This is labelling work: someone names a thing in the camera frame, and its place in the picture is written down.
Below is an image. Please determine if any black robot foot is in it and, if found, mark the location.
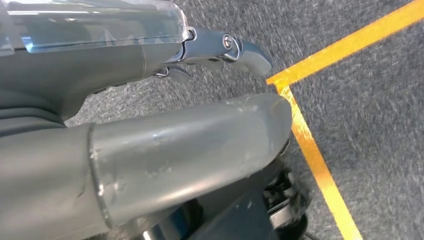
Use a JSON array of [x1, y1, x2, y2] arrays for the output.
[[125, 155, 314, 240]]

